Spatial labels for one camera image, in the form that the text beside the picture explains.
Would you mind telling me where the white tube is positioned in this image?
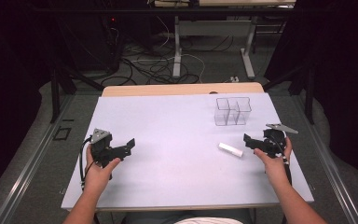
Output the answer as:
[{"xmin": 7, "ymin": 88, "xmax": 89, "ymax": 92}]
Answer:
[{"xmin": 217, "ymin": 142, "xmax": 244, "ymax": 159}]

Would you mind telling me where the dark curtain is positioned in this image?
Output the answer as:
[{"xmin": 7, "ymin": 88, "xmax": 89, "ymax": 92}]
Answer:
[
  {"xmin": 264, "ymin": 0, "xmax": 358, "ymax": 187},
  {"xmin": 0, "ymin": 0, "xmax": 56, "ymax": 204}
]

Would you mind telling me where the white desk frame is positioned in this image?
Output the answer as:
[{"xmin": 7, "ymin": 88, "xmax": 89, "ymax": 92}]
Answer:
[{"xmin": 172, "ymin": 15, "xmax": 259, "ymax": 80}]

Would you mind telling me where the person's white shirt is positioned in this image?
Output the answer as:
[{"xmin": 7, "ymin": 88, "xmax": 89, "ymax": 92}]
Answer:
[{"xmin": 173, "ymin": 217, "xmax": 244, "ymax": 224}]

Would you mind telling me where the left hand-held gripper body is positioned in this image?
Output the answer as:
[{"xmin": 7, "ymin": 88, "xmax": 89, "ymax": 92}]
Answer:
[{"xmin": 89, "ymin": 128, "xmax": 129, "ymax": 169}]

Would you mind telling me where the black device with red light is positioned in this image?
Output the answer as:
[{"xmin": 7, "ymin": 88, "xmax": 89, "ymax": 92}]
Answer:
[{"xmin": 104, "ymin": 14, "xmax": 123, "ymax": 75}]

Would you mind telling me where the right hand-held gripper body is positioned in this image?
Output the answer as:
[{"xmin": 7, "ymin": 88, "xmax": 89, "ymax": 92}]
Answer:
[{"xmin": 261, "ymin": 122, "xmax": 299, "ymax": 160}]

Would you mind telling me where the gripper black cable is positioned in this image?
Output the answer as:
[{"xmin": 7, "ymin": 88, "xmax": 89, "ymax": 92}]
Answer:
[
  {"xmin": 274, "ymin": 136, "xmax": 294, "ymax": 187},
  {"xmin": 78, "ymin": 135, "xmax": 95, "ymax": 191}
]

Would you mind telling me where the person's right hand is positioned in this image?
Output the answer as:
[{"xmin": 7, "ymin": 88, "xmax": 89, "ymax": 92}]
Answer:
[{"xmin": 253, "ymin": 135, "xmax": 294, "ymax": 188}]

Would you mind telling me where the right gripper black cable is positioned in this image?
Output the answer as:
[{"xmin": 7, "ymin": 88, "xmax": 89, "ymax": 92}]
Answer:
[{"xmin": 274, "ymin": 136, "xmax": 294, "ymax": 187}]

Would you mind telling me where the black metal stand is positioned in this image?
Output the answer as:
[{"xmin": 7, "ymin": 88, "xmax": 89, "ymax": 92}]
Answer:
[
  {"xmin": 262, "ymin": 59, "xmax": 317, "ymax": 126},
  {"xmin": 49, "ymin": 59, "xmax": 104, "ymax": 124}
]

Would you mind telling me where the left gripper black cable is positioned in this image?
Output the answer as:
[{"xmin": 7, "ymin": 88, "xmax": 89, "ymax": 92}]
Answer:
[{"xmin": 78, "ymin": 135, "xmax": 95, "ymax": 191}]

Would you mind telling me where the tangle of floor cables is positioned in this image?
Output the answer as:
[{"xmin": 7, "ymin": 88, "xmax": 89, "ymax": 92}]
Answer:
[{"xmin": 100, "ymin": 15, "xmax": 235, "ymax": 87}]

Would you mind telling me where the clear plastic organizer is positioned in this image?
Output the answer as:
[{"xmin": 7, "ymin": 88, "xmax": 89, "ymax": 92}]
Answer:
[{"xmin": 213, "ymin": 96, "xmax": 253, "ymax": 127}]

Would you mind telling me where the person's left hand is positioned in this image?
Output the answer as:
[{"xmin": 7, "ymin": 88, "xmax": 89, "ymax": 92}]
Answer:
[{"xmin": 83, "ymin": 144, "xmax": 122, "ymax": 194}]

